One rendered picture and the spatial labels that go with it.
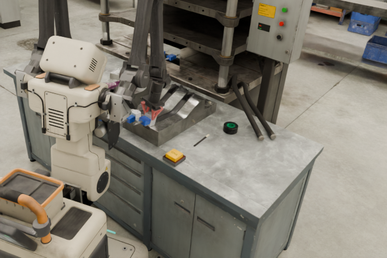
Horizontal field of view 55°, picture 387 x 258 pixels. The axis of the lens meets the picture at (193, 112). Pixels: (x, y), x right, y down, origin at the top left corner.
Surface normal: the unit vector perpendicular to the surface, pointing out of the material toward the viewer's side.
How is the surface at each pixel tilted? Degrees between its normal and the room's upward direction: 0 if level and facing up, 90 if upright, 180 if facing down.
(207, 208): 90
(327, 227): 0
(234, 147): 0
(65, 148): 82
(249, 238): 90
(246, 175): 0
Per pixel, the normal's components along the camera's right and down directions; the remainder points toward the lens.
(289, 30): -0.62, 0.36
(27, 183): 0.07, -0.86
